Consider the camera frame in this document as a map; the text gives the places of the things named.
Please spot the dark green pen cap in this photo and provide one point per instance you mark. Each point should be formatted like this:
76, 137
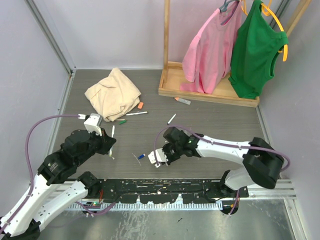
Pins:
122, 122

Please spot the white marker blue end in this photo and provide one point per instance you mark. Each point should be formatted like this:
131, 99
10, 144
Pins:
171, 119

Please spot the grey highlighter orange tip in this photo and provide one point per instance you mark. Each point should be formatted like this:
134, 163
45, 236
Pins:
182, 100

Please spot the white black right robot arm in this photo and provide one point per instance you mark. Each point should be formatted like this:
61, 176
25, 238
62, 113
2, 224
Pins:
259, 163

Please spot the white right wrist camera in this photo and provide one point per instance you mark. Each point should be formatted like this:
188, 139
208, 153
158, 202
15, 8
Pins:
158, 158

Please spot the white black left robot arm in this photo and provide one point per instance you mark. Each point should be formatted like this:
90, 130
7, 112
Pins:
33, 212

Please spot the small blue pen cap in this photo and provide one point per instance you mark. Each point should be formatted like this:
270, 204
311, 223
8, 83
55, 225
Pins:
141, 156

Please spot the aluminium frame rail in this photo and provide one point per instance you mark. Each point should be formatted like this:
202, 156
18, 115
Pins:
50, 31

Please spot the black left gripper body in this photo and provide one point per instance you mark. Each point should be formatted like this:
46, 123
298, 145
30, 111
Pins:
98, 143

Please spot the beige cloth bag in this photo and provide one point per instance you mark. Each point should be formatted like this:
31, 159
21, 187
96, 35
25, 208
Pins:
113, 96

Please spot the white marker dark green end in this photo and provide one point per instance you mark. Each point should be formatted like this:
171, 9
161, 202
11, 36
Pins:
136, 113

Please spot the yellow clothes hanger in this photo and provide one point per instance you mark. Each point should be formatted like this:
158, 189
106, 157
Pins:
268, 12

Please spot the grey clothes hanger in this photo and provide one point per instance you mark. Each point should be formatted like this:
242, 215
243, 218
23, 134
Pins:
228, 5

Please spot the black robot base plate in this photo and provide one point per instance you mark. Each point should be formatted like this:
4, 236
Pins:
157, 191

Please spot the green tank top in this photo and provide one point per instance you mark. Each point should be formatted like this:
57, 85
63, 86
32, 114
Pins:
255, 53

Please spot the wooden clothes rack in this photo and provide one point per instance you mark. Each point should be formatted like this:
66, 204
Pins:
172, 74

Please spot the orange highlighter cap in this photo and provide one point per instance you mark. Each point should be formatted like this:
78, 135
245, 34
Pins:
140, 105

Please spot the pink t-shirt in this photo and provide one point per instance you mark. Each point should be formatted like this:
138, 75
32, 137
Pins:
208, 57

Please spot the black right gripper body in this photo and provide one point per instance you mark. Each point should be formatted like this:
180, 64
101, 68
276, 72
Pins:
173, 152

